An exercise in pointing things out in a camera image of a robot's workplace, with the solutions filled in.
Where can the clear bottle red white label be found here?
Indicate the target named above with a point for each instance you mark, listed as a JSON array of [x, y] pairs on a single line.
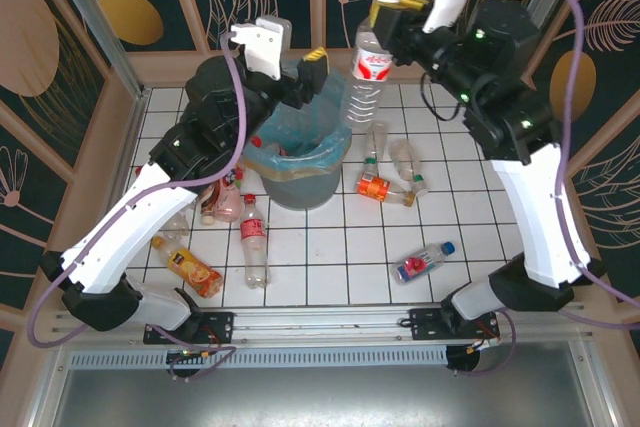
[[367, 72]]

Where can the slim clear bottle green cap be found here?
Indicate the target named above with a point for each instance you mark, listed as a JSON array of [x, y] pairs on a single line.
[[375, 147]]

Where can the brown label drink bottle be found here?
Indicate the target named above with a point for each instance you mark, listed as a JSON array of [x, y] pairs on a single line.
[[209, 202]]

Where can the clear bottle orange label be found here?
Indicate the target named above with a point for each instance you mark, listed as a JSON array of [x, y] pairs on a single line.
[[375, 187]]

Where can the wide clear bottle green cap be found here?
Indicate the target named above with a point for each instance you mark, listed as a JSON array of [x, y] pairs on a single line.
[[407, 162]]

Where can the small clear plastic bottle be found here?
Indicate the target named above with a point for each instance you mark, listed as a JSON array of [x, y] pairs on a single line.
[[177, 224]]

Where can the cola bottle red label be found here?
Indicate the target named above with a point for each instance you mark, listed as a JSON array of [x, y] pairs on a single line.
[[254, 232]]

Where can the orange juice bottle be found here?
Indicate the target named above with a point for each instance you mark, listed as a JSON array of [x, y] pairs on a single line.
[[192, 269]]

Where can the blue cap bottle pink label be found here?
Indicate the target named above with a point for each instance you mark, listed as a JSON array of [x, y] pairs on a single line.
[[420, 262]]

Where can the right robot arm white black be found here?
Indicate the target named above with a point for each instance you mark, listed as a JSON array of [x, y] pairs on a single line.
[[540, 227]]

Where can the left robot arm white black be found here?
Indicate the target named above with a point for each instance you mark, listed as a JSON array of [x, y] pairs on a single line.
[[125, 232]]

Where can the grey plastic bin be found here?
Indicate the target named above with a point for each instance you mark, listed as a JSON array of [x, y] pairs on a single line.
[[300, 192]]

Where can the clear bottle red cap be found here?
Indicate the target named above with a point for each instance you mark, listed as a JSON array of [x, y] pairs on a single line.
[[255, 141]]

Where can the pink drink bottle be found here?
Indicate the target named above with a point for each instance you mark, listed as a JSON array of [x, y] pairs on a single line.
[[229, 202]]

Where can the grey metal front panel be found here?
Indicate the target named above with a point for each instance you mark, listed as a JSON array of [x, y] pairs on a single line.
[[320, 397]]

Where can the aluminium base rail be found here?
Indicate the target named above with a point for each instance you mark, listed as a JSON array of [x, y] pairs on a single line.
[[320, 322]]

